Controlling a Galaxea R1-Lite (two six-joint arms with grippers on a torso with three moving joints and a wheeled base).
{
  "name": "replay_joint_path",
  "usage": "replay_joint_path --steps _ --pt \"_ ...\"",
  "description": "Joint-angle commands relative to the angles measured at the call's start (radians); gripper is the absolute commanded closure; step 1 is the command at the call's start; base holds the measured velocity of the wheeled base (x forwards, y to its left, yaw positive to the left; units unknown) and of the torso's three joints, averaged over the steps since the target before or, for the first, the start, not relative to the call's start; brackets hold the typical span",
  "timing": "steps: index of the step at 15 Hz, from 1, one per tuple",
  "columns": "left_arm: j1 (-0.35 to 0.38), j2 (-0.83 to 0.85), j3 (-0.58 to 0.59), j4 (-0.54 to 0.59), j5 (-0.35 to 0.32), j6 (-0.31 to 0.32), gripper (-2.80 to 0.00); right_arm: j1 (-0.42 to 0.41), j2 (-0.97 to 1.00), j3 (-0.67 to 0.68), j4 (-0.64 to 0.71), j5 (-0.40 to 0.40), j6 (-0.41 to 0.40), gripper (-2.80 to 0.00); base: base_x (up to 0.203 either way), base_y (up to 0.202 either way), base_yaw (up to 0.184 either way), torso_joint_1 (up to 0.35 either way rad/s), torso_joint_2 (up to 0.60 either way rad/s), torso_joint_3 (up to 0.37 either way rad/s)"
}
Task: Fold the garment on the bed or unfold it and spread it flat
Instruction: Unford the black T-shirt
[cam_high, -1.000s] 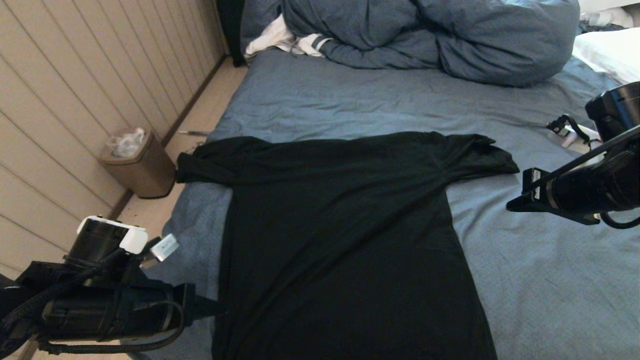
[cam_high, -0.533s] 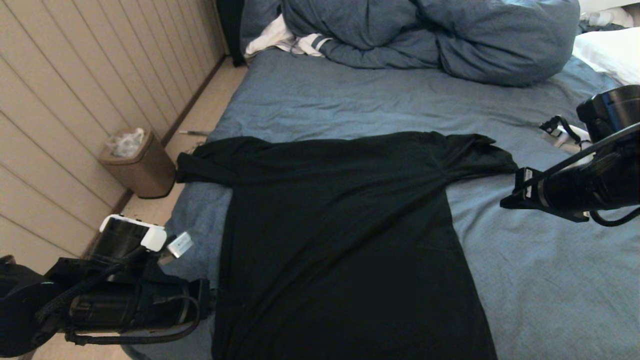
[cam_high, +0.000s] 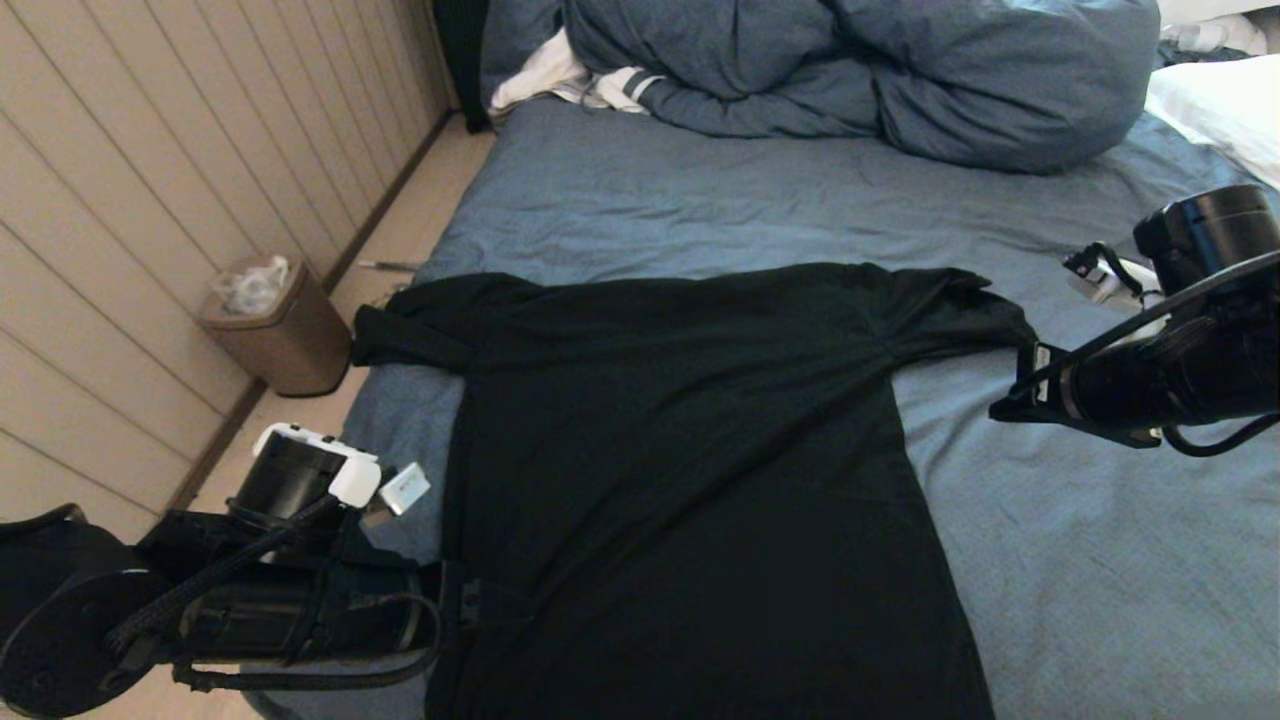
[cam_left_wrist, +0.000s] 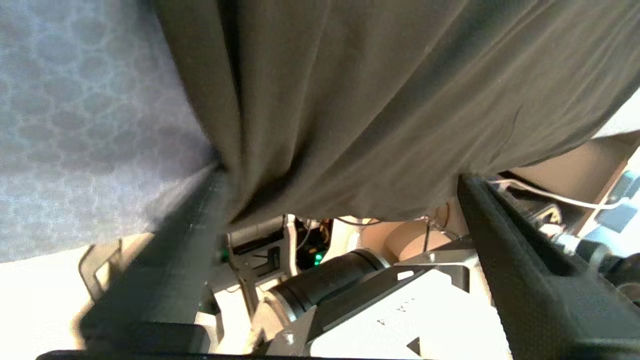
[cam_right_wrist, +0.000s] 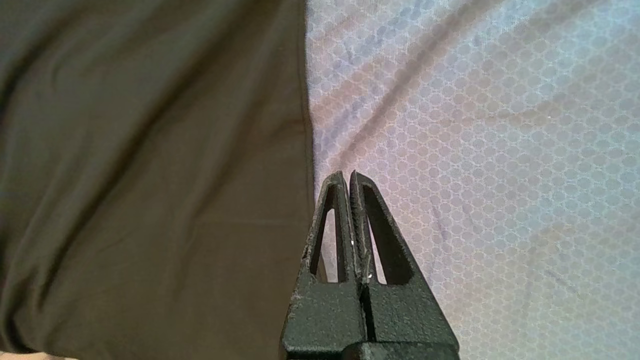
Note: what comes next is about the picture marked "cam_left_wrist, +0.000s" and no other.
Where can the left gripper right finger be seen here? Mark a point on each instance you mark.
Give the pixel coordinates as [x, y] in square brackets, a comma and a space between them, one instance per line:
[540, 310]

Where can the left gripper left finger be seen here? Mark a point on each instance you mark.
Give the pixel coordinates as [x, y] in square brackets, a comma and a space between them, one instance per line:
[165, 280]

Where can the black moon print T-shirt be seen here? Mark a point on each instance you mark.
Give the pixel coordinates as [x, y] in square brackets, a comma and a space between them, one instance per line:
[375, 100]

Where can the white and black robot chassis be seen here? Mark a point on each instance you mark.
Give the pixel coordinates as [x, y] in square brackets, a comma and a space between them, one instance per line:
[425, 320]

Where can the blue bed sheet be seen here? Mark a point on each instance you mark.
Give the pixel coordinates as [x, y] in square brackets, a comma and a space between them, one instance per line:
[75, 125]

